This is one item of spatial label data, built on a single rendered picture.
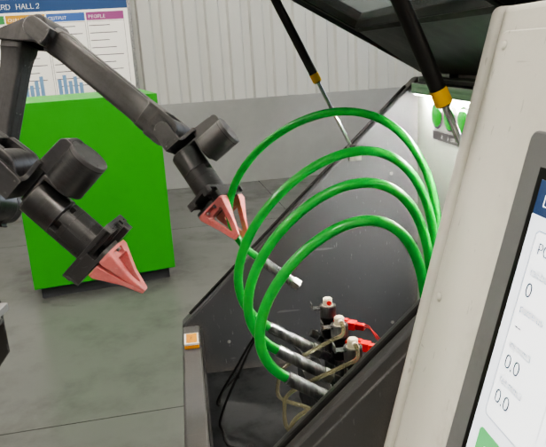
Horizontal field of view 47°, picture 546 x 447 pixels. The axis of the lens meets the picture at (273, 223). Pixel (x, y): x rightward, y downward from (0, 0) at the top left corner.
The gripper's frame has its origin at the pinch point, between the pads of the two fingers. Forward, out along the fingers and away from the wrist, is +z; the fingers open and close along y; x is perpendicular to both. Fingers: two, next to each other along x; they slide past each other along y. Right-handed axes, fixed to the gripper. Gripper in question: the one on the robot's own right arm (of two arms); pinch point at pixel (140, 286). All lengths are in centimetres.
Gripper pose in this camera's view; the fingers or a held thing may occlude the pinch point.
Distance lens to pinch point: 91.5
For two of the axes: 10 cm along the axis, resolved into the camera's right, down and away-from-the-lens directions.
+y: 6.7, -6.9, -2.6
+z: 7.3, 6.7, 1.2
